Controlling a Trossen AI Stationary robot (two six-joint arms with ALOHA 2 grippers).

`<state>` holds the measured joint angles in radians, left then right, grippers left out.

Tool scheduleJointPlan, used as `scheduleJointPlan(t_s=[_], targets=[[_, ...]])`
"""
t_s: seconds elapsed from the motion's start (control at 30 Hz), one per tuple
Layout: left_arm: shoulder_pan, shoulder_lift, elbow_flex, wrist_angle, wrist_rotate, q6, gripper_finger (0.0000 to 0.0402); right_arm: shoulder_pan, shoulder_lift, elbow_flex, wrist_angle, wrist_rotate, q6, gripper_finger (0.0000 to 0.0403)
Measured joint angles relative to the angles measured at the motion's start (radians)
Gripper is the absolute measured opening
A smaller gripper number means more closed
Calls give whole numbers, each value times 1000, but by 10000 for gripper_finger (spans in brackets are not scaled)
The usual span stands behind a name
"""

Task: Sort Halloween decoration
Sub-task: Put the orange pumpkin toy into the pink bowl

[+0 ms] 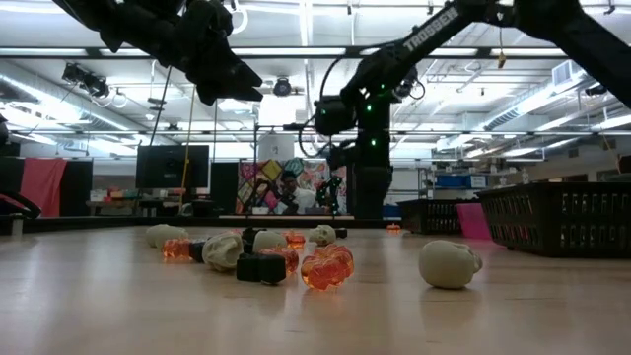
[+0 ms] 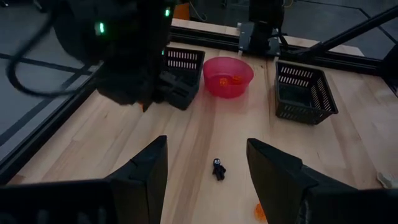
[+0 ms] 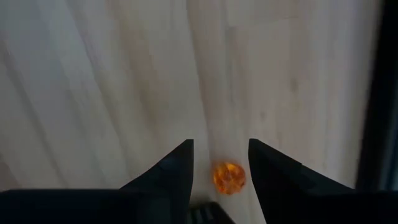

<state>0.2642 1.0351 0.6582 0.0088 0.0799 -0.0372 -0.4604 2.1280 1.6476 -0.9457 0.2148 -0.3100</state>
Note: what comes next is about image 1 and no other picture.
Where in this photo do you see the black ceiling track device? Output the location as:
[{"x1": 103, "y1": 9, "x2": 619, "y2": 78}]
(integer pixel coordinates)
[{"x1": 61, "y1": 62, "x2": 111, "y2": 100}]

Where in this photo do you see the black slotted plastic basket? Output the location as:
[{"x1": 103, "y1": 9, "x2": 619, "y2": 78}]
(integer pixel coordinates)
[
  {"x1": 476, "y1": 181, "x2": 631, "y2": 259},
  {"x1": 397, "y1": 198, "x2": 482, "y2": 236}
]

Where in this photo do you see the cluttered wooden workbench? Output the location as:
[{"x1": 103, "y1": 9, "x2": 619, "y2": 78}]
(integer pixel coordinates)
[{"x1": 86, "y1": 185, "x2": 218, "y2": 219}]

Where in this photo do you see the colourful patterned wall panel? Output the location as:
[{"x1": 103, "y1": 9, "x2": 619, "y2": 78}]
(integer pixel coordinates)
[{"x1": 237, "y1": 158, "x2": 349, "y2": 216}]

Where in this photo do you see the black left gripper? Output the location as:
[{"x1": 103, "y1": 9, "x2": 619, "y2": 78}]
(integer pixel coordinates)
[{"x1": 162, "y1": 0, "x2": 264, "y2": 107}]

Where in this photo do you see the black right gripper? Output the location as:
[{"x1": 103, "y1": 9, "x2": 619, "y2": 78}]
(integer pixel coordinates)
[{"x1": 328, "y1": 146, "x2": 394, "y2": 198}]

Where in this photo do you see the round black ceiling camera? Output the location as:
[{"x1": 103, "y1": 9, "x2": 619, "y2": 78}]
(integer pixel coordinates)
[{"x1": 272, "y1": 76, "x2": 294, "y2": 99}]

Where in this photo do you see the black overhead rig beam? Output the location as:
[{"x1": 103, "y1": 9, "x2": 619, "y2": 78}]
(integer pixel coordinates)
[{"x1": 0, "y1": 46, "x2": 631, "y2": 60}]

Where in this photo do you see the cream plastic skull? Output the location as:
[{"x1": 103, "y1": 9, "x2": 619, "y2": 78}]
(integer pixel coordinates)
[
  {"x1": 418, "y1": 240, "x2": 484, "y2": 291},
  {"x1": 156, "y1": 225, "x2": 189, "y2": 249},
  {"x1": 252, "y1": 230, "x2": 289, "y2": 254},
  {"x1": 144, "y1": 224, "x2": 172, "y2": 248},
  {"x1": 201, "y1": 231, "x2": 245, "y2": 273},
  {"x1": 308, "y1": 224, "x2": 338, "y2": 247}
]

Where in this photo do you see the large black monitor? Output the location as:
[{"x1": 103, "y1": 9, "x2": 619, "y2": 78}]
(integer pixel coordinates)
[{"x1": 135, "y1": 144, "x2": 211, "y2": 190}]

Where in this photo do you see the black metal stand frame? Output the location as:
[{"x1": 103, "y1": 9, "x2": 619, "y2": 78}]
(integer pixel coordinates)
[{"x1": 253, "y1": 122, "x2": 333, "y2": 218}]

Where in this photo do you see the blue storage bin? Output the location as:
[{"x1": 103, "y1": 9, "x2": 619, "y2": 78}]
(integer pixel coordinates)
[{"x1": 436, "y1": 175, "x2": 489, "y2": 190}]

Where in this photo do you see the orange-red hanging cloth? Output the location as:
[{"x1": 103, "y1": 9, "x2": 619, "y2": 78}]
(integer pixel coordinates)
[{"x1": 19, "y1": 157, "x2": 69, "y2": 219}]

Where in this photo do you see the yellow hanging cable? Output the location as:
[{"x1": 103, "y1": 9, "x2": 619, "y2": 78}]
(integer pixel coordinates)
[{"x1": 177, "y1": 86, "x2": 197, "y2": 211}]

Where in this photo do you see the black partition panel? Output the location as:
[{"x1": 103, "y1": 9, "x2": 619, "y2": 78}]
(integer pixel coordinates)
[
  {"x1": 0, "y1": 156, "x2": 24, "y2": 218},
  {"x1": 59, "y1": 160, "x2": 94, "y2": 219},
  {"x1": 210, "y1": 161, "x2": 241, "y2": 216}
]

